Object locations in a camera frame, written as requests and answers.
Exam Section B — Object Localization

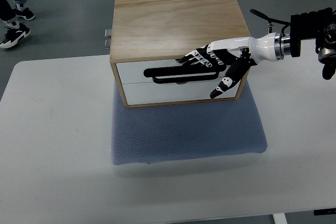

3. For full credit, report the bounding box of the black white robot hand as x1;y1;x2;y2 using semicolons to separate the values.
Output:
175;31;285;99

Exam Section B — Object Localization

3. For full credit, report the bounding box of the white drawer black handle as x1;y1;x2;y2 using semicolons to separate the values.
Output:
115;53;251;85

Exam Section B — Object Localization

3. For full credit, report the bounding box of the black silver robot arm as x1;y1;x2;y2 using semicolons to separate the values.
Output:
250;7;335;80

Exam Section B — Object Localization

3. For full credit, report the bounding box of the wooden drawer cabinet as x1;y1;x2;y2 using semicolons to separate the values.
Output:
110;0;250;108

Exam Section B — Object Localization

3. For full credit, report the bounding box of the white lower drawer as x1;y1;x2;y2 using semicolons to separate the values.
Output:
122;75;246;105

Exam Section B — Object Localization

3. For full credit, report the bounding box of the blue mesh cushion mat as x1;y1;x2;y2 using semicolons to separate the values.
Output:
111;85;268;165

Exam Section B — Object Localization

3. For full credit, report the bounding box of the silver metal clamp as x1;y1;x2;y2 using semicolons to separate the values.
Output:
104;28;112;49

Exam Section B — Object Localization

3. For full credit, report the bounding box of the white table leg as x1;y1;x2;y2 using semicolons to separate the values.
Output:
272;213;288;224

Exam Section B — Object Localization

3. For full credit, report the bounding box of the black table control panel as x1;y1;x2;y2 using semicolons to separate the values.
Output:
313;208;336;216

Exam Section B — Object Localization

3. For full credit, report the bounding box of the black white sneaker far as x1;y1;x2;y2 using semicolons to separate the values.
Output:
13;4;35;21

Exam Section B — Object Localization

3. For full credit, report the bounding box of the black white sneaker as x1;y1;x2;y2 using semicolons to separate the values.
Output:
1;23;30;49
13;4;35;21

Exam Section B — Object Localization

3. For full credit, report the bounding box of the black white sneaker near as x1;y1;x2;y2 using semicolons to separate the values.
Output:
1;23;30;49

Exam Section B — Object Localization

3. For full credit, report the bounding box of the dark trouser leg near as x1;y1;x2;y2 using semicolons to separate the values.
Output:
1;0;18;24

